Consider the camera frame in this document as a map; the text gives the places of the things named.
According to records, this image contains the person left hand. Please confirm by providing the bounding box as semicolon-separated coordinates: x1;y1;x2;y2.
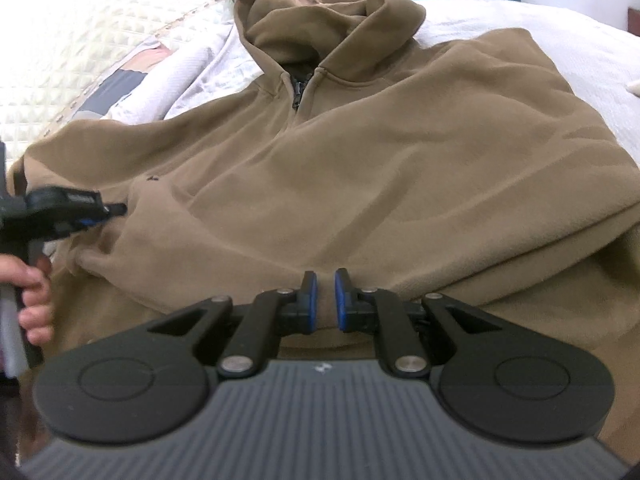
1;254;54;347

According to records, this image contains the plaid patchwork pillow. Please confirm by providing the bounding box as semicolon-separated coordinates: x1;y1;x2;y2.
70;40;172;120

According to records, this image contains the brown zip hoodie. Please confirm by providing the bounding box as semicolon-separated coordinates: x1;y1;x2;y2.
6;0;640;361

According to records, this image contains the cream quilted headboard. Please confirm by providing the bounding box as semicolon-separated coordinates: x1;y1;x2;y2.
1;0;229;162

